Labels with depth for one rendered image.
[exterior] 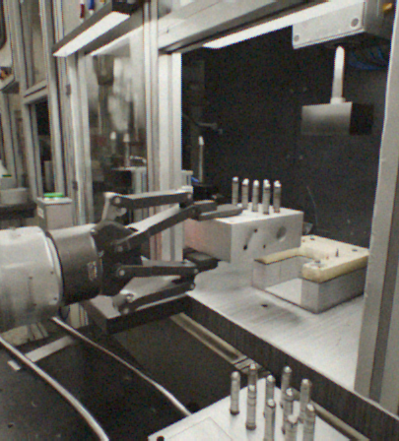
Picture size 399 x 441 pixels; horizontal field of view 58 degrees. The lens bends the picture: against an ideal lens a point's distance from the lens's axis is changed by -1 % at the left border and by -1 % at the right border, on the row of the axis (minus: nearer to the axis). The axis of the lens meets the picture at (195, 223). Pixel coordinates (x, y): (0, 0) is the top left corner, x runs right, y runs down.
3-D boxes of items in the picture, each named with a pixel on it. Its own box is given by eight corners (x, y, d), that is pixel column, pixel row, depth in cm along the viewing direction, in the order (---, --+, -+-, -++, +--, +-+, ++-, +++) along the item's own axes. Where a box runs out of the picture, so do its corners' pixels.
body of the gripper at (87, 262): (67, 325, 33) (156, 297, 38) (55, 235, 31) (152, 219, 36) (46, 296, 39) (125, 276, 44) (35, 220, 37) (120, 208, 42)
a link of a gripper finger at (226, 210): (184, 217, 45) (184, 211, 44) (228, 209, 48) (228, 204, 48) (198, 221, 42) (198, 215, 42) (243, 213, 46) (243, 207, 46)
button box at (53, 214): (39, 246, 83) (34, 195, 81) (74, 241, 88) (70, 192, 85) (48, 255, 77) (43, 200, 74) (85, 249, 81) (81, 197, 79)
